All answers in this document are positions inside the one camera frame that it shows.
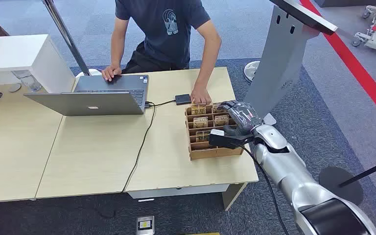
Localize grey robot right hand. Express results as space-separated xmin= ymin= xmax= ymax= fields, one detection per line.
xmin=220 ymin=100 xmax=263 ymax=137

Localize person's right hand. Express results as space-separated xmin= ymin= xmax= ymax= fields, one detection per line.
xmin=101 ymin=64 xmax=123 ymax=82

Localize person's left hand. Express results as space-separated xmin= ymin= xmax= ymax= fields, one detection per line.
xmin=190 ymin=85 xmax=212 ymax=105

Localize black square card reader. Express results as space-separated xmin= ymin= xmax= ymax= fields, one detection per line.
xmin=174 ymin=94 xmax=192 ymax=106

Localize wooden slotted card holder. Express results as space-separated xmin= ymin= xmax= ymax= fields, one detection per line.
xmin=184 ymin=102 xmax=245 ymax=161

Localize white round stand base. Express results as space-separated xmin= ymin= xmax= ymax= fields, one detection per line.
xmin=75 ymin=68 xmax=103 ymax=79

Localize white cabinet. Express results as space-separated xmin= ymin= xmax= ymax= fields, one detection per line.
xmin=0 ymin=34 xmax=76 ymax=94

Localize grey open laptop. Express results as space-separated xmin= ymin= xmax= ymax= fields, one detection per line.
xmin=23 ymin=74 xmax=150 ymax=117

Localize round white kiosk base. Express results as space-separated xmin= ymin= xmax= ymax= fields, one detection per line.
xmin=243 ymin=60 xmax=261 ymax=84

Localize clear plastic bag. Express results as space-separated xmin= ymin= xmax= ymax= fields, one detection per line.
xmin=11 ymin=69 xmax=42 ymax=93

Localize dark slanted stand pole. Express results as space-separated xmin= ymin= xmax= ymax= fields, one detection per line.
xmin=42 ymin=0 xmax=92 ymax=76

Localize grey kiosk stand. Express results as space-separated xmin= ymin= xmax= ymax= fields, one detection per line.
xmin=243 ymin=4 xmax=321 ymax=119

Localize wooden desk leg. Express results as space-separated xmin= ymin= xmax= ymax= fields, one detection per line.
xmin=221 ymin=182 xmax=249 ymax=212

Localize black round floor base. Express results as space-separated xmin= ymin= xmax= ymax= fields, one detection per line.
xmin=318 ymin=166 xmax=365 ymax=206

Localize black kiosk screen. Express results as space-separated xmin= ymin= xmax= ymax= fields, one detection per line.
xmin=268 ymin=0 xmax=338 ymax=36

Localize red floor tape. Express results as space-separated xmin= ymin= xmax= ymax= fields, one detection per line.
xmin=299 ymin=0 xmax=376 ymax=129

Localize thin black pole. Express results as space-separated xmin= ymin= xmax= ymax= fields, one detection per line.
xmin=338 ymin=156 xmax=376 ymax=188

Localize small silver floor device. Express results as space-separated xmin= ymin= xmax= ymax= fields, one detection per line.
xmin=136 ymin=215 xmax=155 ymax=235

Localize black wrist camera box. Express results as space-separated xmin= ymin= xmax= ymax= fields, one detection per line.
xmin=208 ymin=128 xmax=256 ymax=150

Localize black card reader cable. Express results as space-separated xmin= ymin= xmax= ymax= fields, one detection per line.
xmin=144 ymin=99 xmax=177 ymax=108

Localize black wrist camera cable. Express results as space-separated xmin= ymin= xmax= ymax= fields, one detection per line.
xmin=239 ymin=144 xmax=290 ymax=235

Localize long black power cable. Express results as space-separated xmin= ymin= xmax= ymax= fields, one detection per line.
xmin=121 ymin=103 xmax=157 ymax=193

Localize white desk rail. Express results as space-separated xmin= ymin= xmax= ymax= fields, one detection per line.
xmin=126 ymin=183 xmax=231 ymax=200

